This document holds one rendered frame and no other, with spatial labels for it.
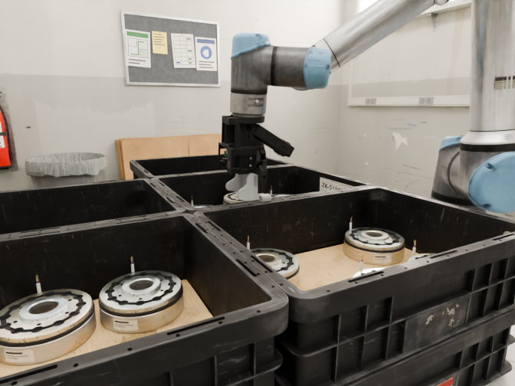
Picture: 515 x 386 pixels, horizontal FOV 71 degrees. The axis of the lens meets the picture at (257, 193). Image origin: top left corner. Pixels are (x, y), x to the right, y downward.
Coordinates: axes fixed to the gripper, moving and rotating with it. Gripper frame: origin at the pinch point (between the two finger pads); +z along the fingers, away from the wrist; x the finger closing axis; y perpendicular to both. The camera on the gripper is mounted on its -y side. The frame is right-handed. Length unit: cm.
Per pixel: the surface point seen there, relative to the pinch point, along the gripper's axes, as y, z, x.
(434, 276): 2.8, -9.7, 47.6
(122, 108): -12, 14, -279
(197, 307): 23.2, 0.7, 29.5
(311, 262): 1.4, 1.3, 25.1
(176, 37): -65, -49, -287
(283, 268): 10.2, -2.3, 29.9
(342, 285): 15, -11, 47
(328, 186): -17.9, -3.4, 4.2
